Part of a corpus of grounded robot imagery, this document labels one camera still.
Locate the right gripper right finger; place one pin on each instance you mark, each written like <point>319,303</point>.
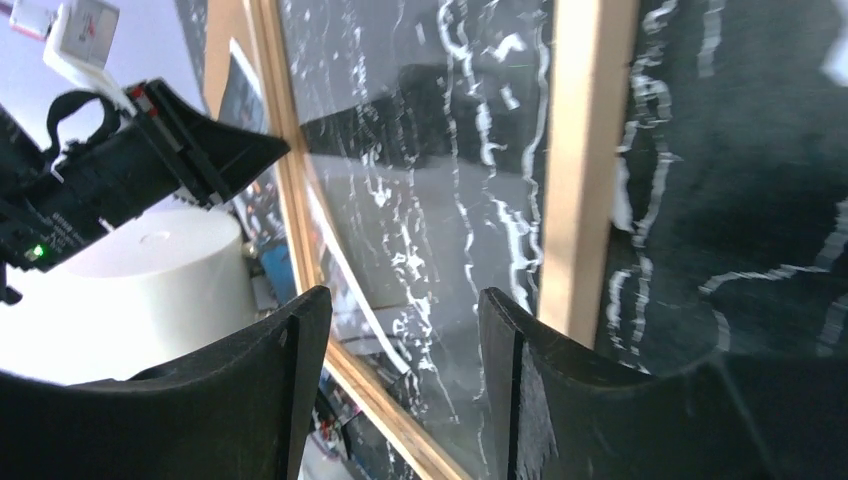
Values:
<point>561,411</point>

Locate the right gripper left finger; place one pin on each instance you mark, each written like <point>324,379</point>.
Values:
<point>239,408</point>

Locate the white cylindrical orange-based device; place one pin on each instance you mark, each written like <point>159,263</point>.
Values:
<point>157,288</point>

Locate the wooden picture frame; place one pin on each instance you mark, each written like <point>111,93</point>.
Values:
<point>591,46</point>

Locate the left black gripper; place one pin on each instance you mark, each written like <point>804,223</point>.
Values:
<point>57,202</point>

